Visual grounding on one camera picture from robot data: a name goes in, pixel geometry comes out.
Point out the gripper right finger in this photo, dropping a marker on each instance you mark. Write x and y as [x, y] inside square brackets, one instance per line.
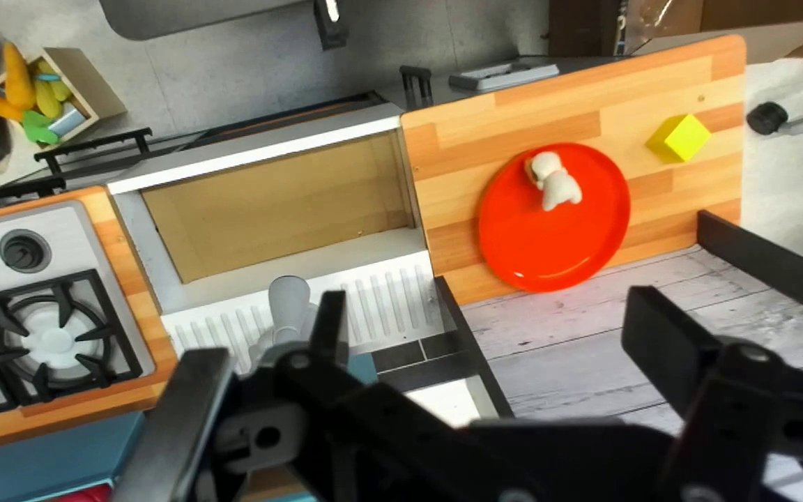
[729, 418]

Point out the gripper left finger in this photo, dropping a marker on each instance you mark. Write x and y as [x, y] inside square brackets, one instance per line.
[346, 425]

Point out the grey toy tap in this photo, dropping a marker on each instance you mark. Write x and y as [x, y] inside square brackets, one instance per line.
[290, 303]

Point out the black bar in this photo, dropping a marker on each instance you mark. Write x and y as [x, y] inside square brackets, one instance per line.
[764, 258]

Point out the white toy sink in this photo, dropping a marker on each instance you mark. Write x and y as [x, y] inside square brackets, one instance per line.
[269, 209]

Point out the orange plate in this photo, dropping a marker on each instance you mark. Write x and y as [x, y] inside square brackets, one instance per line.
[548, 237]

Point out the yellow block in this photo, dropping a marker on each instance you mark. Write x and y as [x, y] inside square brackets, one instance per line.
[679, 138]

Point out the white toy dog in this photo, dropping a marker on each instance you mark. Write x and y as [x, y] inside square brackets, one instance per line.
[556, 183]

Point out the toy kitchen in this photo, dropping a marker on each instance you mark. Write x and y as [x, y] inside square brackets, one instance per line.
[555, 125]

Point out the black stove knob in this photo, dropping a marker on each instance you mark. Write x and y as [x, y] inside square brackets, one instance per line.
[24, 251]

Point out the grey tray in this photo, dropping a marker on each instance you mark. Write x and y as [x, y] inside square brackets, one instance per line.
[502, 77]

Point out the cardboard box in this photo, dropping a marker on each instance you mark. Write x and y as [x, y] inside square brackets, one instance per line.
[778, 38]

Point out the light blue toy carton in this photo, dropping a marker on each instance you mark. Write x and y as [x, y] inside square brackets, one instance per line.
[69, 120]

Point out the wooden box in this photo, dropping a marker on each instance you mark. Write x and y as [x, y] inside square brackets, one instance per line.
[91, 87]

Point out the green toy vegetable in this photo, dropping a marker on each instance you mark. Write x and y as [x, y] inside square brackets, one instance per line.
[37, 129]

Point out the yellow toy corn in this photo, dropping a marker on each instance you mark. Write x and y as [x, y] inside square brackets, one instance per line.
[46, 99]

